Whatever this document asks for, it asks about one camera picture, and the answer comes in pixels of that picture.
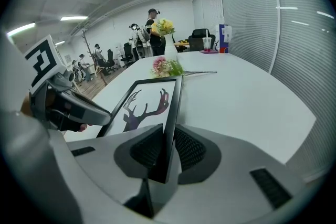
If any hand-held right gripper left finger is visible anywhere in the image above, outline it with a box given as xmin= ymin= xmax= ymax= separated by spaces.
xmin=113 ymin=124 xmax=164 ymax=179

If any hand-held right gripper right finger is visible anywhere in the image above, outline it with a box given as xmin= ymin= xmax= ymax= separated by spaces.
xmin=173 ymin=124 xmax=222 ymax=185

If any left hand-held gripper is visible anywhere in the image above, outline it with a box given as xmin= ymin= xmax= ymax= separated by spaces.
xmin=24 ymin=34 xmax=112 ymax=133

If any black deer print picture frame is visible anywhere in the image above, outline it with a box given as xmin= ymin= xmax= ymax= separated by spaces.
xmin=96 ymin=76 xmax=184 ymax=185

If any wooden coat rack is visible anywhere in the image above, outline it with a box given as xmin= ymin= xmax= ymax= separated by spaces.
xmin=81 ymin=29 xmax=108 ymax=87

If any black office chair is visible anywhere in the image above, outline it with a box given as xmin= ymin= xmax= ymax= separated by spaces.
xmin=99 ymin=49 xmax=117 ymax=73
xmin=188 ymin=28 xmax=216 ymax=52
xmin=119 ymin=42 xmax=135 ymax=69

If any white table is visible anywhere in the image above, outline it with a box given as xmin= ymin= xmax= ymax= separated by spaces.
xmin=64 ymin=50 xmax=317 ymax=165

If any pink artificial flower stem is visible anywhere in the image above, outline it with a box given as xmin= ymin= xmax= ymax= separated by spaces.
xmin=150 ymin=56 xmax=218 ymax=79

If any long ceiling light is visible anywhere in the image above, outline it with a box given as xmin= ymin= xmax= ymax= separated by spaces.
xmin=60 ymin=16 xmax=89 ymax=22
xmin=6 ymin=22 xmax=36 ymax=37

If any white vase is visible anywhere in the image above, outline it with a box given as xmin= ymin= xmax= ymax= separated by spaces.
xmin=164 ymin=34 xmax=179 ymax=62

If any yellow flower bouquet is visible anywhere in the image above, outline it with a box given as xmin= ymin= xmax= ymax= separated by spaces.
xmin=151 ymin=17 xmax=176 ymax=38

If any plastic drink cup with straw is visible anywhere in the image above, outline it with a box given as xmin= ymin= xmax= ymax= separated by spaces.
xmin=202 ymin=29 xmax=212 ymax=52

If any blue and white box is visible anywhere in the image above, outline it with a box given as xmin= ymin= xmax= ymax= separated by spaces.
xmin=215 ymin=24 xmax=233 ymax=54

